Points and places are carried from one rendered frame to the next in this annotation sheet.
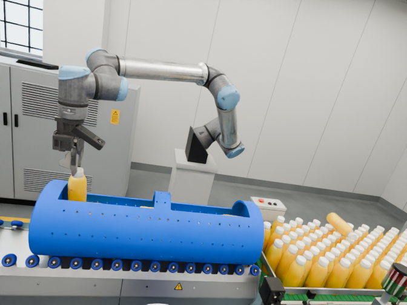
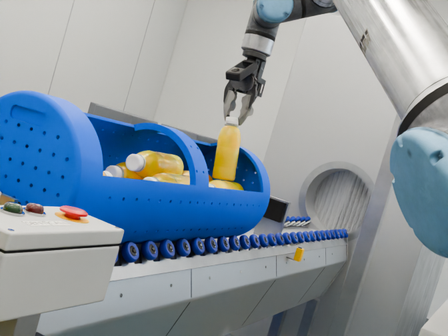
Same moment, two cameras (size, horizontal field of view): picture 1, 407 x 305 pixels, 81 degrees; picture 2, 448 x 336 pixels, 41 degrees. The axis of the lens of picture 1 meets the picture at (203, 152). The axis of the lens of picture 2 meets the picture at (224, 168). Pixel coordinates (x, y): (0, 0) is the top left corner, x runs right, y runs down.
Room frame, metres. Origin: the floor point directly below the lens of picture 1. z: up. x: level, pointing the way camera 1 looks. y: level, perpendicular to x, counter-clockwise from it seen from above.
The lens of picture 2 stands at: (1.91, -0.88, 1.26)
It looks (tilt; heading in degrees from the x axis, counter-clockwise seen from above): 3 degrees down; 130
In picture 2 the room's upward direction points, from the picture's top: 17 degrees clockwise
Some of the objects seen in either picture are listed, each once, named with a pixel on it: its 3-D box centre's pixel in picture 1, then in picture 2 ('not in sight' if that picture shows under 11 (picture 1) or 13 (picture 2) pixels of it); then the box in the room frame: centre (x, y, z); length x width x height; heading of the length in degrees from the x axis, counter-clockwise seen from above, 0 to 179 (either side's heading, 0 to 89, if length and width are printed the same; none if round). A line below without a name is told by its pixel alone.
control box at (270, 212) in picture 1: (266, 209); (33, 256); (1.31, -0.45, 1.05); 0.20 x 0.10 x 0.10; 104
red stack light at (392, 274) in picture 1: (399, 275); not in sight; (0.72, -0.78, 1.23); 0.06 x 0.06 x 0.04
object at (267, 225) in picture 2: not in sight; (271, 218); (0.67, 0.97, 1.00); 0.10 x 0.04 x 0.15; 14
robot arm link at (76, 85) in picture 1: (75, 85); (265, 17); (0.79, 0.46, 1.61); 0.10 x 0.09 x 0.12; 135
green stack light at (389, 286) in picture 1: (393, 284); not in sight; (0.72, -0.78, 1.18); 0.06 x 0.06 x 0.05
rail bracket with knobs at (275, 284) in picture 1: (271, 291); not in sight; (0.80, -0.41, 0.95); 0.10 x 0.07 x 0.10; 14
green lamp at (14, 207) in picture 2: not in sight; (13, 207); (1.30, -0.49, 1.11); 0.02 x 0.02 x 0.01
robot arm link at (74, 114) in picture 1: (72, 111); (256, 46); (0.78, 0.47, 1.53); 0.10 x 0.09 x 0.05; 13
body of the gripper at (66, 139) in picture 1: (69, 134); (250, 74); (0.79, 0.47, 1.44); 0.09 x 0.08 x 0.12; 103
